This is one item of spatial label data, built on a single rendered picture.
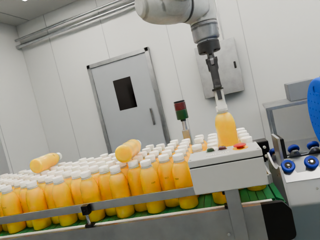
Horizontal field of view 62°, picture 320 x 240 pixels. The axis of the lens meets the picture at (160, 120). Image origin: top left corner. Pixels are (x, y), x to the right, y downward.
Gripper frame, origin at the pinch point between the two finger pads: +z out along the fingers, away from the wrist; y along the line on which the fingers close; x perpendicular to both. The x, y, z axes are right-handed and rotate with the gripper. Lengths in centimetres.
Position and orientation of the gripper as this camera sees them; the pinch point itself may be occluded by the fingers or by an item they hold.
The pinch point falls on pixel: (220, 100)
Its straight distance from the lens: 93.2
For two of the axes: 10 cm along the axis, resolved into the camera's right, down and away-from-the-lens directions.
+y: 2.0, -1.2, 9.7
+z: 2.3, 9.7, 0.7
